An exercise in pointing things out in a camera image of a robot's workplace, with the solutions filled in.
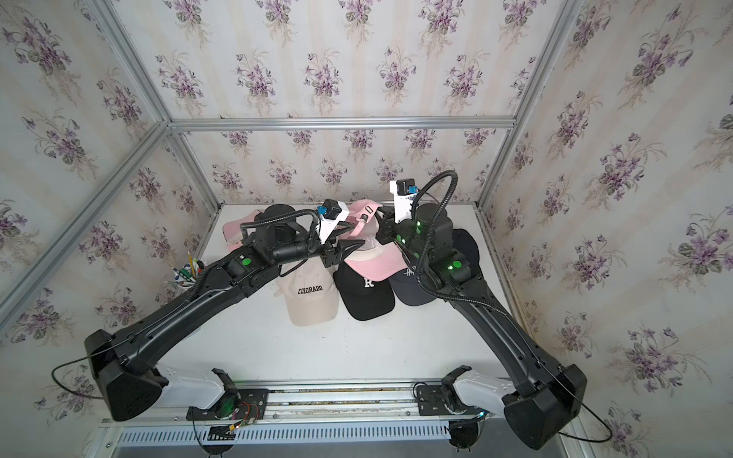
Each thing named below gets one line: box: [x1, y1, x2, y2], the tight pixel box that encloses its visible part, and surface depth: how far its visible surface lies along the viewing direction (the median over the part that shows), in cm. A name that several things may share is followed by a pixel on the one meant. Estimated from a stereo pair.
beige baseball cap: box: [272, 256, 339, 327], surface depth 91 cm
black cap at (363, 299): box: [333, 259, 396, 321], surface depth 92 cm
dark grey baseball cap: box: [388, 267, 438, 307], surface depth 95 cm
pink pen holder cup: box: [172, 250, 205, 287], surface depth 88 cm
